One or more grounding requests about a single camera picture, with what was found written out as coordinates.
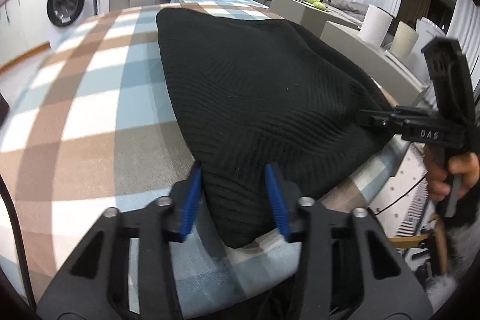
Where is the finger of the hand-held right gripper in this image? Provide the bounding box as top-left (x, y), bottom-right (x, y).
top-left (358, 109), bottom-right (406, 136)

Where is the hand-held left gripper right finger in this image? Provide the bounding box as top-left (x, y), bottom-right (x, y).
top-left (264, 163), bottom-right (432, 320)

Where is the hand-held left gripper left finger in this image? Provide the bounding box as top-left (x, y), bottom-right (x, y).
top-left (35, 160), bottom-right (203, 320)

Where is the black knit sweater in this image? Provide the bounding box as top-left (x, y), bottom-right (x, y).
top-left (155, 7), bottom-right (396, 249)

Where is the person's right forearm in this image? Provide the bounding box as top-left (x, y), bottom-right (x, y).
top-left (446, 178), bottom-right (480, 291)

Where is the person's right hand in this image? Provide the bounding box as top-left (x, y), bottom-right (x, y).
top-left (424, 145), bottom-right (480, 202)

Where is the beige counter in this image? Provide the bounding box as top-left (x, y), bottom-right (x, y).
top-left (320, 20), bottom-right (432, 107)

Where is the white flat device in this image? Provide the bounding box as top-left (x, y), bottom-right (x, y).
top-left (414, 17), bottom-right (449, 54)

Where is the beige paper roll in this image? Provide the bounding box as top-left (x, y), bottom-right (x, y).
top-left (390, 21), bottom-right (420, 60)

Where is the white patterned mat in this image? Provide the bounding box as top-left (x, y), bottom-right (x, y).
top-left (369, 148), bottom-right (432, 238)

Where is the white paper roll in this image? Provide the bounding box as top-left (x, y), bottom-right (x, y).
top-left (358, 4), bottom-right (394, 47)

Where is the grey duvet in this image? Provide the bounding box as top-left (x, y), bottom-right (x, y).
top-left (326, 0), bottom-right (370, 22)

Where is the wooden chair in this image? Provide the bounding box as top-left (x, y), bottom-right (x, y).
top-left (388, 219), bottom-right (449, 276)

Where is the plaid blanket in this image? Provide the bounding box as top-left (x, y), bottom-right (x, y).
top-left (0, 1), bottom-right (424, 320)

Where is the beige low cabinet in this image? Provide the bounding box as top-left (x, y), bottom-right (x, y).
top-left (269, 0), bottom-right (370, 39)

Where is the teal plaid covered table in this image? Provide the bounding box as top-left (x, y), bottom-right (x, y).
top-left (170, 0), bottom-right (271, 11)

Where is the white washing machine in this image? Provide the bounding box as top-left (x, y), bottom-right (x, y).
top-left (40, 0), bottom-right (99, 43)

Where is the white kitchen base cabinet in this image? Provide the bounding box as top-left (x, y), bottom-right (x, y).
top-left (0, 0), bottom-right (51, 69)

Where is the black cable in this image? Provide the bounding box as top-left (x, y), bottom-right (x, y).
top-left (0, 178), bottom-right (34, 306)

